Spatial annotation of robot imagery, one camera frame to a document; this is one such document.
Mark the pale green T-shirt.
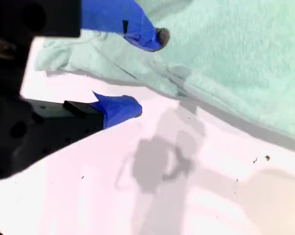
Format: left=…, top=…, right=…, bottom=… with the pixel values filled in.
left=34, top=0, right=295, bottom=155

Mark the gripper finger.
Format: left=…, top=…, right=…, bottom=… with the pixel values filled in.
left=12, top=91, right=143, bottom=172
left=81, top=0, right=171, bottom=52

